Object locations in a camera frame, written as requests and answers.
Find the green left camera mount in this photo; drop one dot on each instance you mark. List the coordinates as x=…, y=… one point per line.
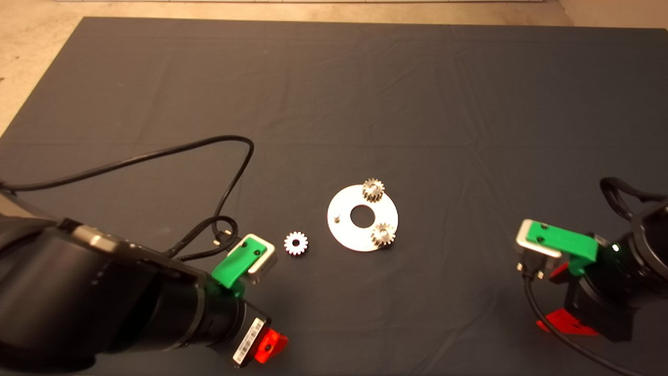
x=235, y=266

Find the dark grey table cloth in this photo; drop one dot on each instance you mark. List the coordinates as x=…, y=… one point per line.
x=313, y=78

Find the small steel planetary gear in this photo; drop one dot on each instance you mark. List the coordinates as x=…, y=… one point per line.
x=289, y=240
x=368, y=194
x=377, y=239

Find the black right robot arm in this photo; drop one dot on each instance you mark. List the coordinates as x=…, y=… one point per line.
x=652, y=245

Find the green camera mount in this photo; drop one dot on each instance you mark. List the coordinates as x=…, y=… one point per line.
x=235, y=266
x=563, y=240

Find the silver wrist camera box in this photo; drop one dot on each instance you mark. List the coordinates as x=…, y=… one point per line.
x=266, y=263
x=522, y=243

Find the green right camera mount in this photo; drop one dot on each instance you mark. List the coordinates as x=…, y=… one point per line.
x=563, y=240

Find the round metal carrier plate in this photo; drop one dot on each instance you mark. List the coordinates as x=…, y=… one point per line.
x=342, y=235

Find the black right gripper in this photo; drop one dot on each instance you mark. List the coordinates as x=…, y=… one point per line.
x=600, y=303

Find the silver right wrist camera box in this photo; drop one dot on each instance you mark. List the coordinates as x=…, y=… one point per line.
x=522, y=243

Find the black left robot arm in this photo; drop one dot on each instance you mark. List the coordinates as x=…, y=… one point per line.
x=78, y=303

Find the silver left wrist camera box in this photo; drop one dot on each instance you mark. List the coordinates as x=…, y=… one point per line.
x=266, y=263

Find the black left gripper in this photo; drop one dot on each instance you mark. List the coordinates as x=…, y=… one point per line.
x=229, y=324

